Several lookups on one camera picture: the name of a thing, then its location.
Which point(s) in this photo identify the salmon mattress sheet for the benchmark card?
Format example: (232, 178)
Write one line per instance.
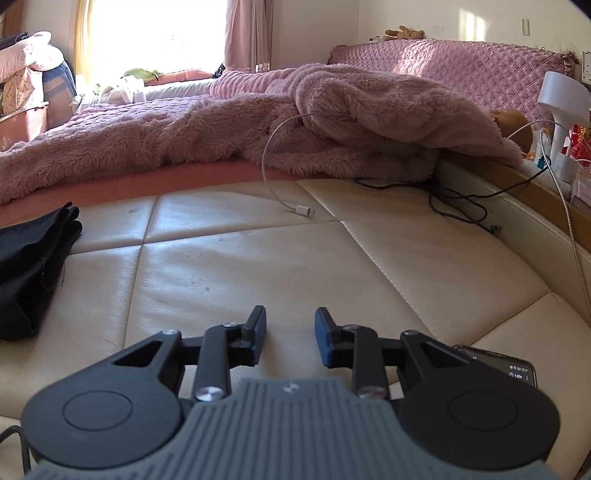
(138, 184)

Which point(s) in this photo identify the pink storage box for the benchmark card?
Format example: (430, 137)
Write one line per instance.
(23, 127)

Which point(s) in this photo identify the white desk lamp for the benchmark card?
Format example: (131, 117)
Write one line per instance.
(565, 92)

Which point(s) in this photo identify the pink quilted headboard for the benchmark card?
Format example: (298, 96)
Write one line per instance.
(461, 64)

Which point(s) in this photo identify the blue cloth bundle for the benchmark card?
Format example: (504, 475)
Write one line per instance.
(60, 87)

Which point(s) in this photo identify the white wall socket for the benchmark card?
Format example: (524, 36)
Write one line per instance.
(526, 26)

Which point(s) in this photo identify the white crumpled cloth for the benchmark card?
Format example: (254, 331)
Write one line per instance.
(124, 90)

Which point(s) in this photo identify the green soft toy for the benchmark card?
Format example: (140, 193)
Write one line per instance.
(141, 73)

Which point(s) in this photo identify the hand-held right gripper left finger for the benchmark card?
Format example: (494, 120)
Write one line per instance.
(258, 332)

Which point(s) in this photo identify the black pants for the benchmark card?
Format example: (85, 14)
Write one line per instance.
(27, 277)

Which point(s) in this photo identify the small plush toys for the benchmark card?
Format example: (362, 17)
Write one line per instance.
(406, 33)

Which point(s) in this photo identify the brown teddy bear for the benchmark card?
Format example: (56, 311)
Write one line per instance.
(512, 121)

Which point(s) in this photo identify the pink curtain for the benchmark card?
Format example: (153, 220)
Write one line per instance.
(247, 32)

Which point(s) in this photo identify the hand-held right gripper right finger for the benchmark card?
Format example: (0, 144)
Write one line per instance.
(323, 337)

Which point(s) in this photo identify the orange pillow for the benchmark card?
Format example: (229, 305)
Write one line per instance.
(182, 76)

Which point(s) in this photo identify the white pink pillow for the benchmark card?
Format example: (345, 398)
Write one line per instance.
(32, 55)

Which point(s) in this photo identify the pink fluffy blanket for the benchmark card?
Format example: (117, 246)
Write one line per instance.
(346, 115)

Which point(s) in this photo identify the black smartphone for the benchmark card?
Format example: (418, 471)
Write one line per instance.
(508, 364)

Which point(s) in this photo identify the red packaging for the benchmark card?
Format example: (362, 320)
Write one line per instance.
(581, 141)

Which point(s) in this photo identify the wooden bedside shelf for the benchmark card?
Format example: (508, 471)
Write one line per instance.
(508, 182)

